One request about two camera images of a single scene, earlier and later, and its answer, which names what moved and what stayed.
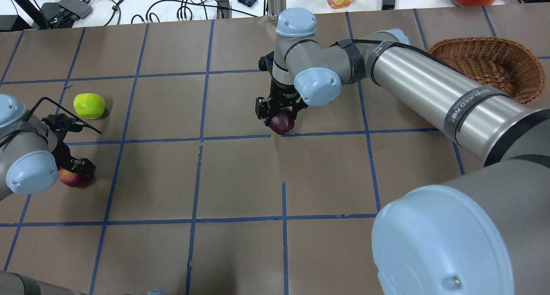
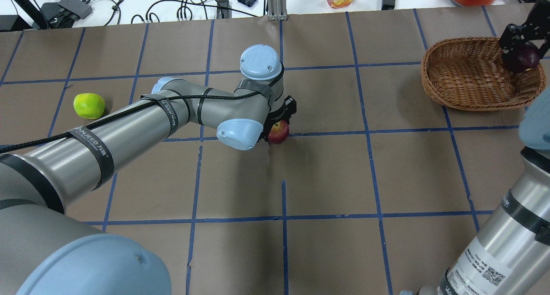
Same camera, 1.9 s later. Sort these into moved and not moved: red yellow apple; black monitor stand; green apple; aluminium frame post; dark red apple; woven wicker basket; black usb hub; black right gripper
Moved: black right gripper; dark red apple; red yellow apple
Not moved: aluminium frame post; green apple; woven wicker basket; black usb hub; black monitor stand
